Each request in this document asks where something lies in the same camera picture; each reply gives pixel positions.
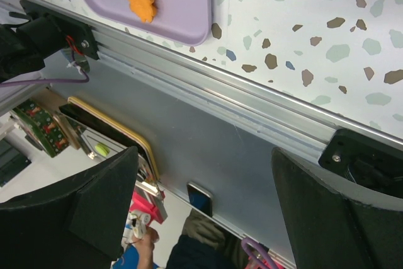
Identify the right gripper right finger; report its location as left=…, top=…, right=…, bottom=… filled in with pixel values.
left=271, top=147, right=402, bottom=268

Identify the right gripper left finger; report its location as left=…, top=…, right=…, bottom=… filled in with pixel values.
left=1, top=147, right=139, bottom=268

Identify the green decorated tin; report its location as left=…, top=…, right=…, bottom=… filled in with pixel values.
left=10, top=99, right=69, bottom=157

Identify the gold rimmed dark tray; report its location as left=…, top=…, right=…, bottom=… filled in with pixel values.
left=59, top=97, right=159, bottom=181

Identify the black smartphone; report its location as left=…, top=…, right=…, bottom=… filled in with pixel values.
left=186, top=182, right=213, bottom=217

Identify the orange leaf cookie bottom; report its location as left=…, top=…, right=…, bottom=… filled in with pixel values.
left=128, top=0, right=157, bottom=23

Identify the lavender plastic tray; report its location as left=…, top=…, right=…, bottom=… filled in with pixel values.
left=69, top=0, right=212, bottom=47

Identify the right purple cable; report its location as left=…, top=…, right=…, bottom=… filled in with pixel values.
left=241, top=237, right=278, bottom=269

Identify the purple cable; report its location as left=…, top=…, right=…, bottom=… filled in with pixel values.
left=0, top=64, right=90, bottom=89
left=241, top=237, right=278, bottom=269

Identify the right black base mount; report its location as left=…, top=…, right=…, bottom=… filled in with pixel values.
left=319, top=129, right=402, bottom=198

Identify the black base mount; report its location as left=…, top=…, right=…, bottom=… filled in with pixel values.
left=319, top=129, right=402, bottom=198
left=17, top=0, right=98, bottom=60

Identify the aluminium front rail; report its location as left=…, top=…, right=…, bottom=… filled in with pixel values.
left=0, top=0, right=403, bottom=163

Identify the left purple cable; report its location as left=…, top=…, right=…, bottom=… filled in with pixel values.
left=0, top=64, right=90, bottom=89

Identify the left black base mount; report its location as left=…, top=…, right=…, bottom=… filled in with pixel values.
left=17, top=0, right=98, bottom=60

